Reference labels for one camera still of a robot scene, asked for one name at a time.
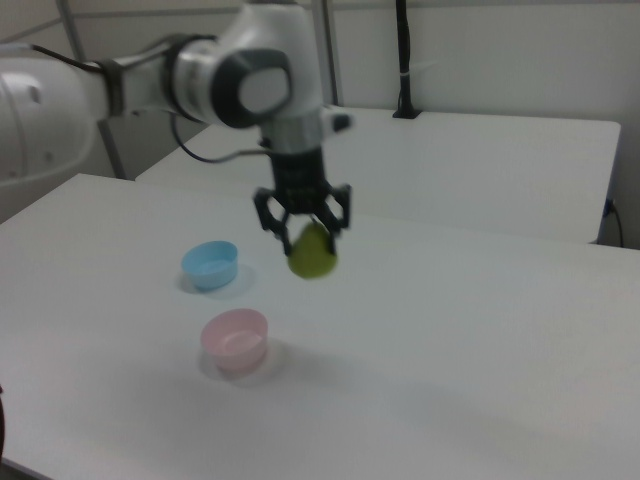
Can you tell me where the black cable with plug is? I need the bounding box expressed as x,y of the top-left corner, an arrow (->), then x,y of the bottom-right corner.
605,198 -> 626,248

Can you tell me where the wide grey partition post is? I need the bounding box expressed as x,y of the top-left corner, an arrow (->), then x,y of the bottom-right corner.
310,0 -> 345,107

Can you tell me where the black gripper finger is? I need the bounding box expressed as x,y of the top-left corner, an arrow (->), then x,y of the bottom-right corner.
312,183 -> 354,254
252,186 -> 295,258

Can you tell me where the pink plastic bowl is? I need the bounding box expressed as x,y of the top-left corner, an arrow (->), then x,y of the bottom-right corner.
200,308 -> 269,372

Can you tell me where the green pear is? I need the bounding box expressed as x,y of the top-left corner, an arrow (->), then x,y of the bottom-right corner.
285,221 -> 340,281

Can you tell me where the black pole with clamp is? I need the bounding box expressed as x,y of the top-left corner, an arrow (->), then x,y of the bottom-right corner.
391,0 -> 424,120

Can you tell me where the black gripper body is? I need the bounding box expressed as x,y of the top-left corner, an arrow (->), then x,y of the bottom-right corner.
268,148 -> 333,215

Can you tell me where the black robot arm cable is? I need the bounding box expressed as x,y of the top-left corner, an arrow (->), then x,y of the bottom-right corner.
171,113 -> 275,165

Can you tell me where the white side table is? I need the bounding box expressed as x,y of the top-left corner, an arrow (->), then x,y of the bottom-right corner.
134,105 -> 623,246

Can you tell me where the blue plastic bowl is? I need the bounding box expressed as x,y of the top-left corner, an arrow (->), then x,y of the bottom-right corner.
180,240 -> 239,291

